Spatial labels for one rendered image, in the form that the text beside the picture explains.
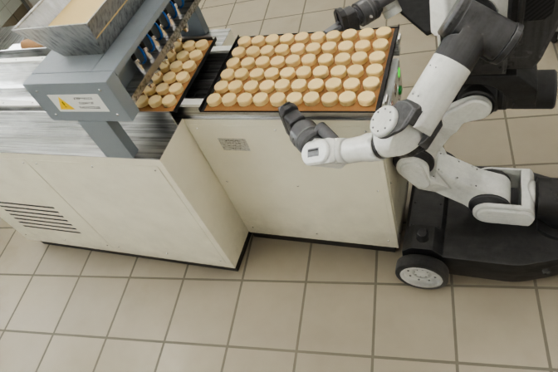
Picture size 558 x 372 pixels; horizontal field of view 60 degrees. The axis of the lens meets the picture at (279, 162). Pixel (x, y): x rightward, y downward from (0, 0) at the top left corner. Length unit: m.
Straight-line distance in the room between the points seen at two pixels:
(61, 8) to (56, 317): 1.53
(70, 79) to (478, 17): 1.11
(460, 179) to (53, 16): 1.48
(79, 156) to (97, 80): 0.47
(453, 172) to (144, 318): 1.49
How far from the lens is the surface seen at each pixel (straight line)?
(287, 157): 1.73
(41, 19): 1.74
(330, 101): 1.46
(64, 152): 1.95
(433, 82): 1.12
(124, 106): 1.53
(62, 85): 1.59
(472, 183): 1.89
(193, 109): 1.72
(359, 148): 1.20
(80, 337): 2.56
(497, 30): 1.15
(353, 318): 2.08
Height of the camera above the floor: 1.89
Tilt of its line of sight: 46 degrees down
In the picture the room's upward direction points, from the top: 23 degrees counter-clockwise
